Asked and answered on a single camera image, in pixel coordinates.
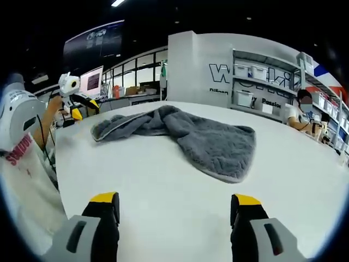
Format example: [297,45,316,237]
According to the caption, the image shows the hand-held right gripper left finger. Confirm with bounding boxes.
[42,192,121,262]

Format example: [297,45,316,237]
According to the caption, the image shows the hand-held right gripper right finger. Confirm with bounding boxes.
[230,193,314,262]

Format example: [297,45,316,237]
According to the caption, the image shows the grey towel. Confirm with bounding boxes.
[90,105,257,184]

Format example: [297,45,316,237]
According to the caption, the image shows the person's left hand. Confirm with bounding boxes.
[48,95,65,110]

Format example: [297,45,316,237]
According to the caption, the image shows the laptop with pink screen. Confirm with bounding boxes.
[79,65,105,96]

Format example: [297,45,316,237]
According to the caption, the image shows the grey counter cabinet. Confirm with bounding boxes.
[100,94,164,113]

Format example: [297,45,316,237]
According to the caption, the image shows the ceiling air vent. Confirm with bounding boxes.
[31,75,50,85]

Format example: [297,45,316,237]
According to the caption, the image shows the white chest-worn device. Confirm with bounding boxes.
[0,72,46,152]

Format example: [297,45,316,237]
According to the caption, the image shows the white pole stand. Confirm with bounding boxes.
[159,59,169,102]

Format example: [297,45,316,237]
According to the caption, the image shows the person's white printed shirt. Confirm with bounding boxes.
[0,135,69,256]

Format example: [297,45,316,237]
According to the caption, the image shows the white table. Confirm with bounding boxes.
[53,100,349,262]

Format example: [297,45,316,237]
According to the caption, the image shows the white storage box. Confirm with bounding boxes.
[236,90,254,108]
[234,64,251,78]
[250,65,268,80]

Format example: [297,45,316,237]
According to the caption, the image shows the metal storage rack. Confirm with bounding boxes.
[227,48,303,123]
[297,51,349,156]

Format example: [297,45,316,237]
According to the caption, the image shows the row of white storage bins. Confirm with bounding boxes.
[310,91,349,148]

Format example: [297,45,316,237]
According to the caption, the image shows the red blue striped banner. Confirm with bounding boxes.
[313,61,345,92]

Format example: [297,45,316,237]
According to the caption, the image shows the stacked white crates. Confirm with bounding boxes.
[297,51,314,69]

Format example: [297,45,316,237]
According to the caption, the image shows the black device cable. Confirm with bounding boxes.
[36,114,59,190]

